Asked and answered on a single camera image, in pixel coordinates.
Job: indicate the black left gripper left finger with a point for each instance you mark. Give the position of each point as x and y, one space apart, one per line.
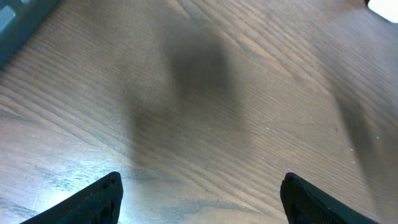
98 203

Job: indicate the grey plastic shopping basket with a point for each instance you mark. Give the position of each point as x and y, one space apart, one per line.
19 19

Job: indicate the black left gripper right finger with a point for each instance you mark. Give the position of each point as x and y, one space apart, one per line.
304 203

